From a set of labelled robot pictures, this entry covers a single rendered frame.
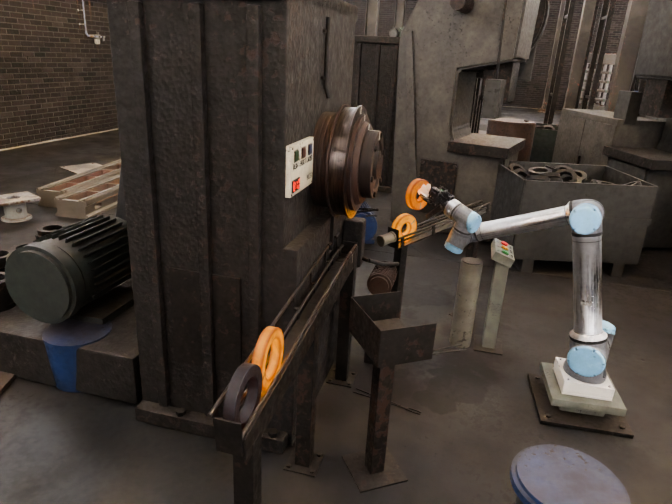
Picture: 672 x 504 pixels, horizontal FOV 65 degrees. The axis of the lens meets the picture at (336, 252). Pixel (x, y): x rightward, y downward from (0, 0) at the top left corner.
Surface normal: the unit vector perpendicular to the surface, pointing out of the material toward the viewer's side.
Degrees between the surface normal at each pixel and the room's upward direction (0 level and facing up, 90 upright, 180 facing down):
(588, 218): 82
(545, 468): 0
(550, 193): 90
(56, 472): 0
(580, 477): 0
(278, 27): 90
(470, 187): 90
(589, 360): 94
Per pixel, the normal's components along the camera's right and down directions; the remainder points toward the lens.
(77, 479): 0.05, -0.94
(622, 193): 0.00, 0.35
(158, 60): -0.25, 0.32
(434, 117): -0.48, 0.29
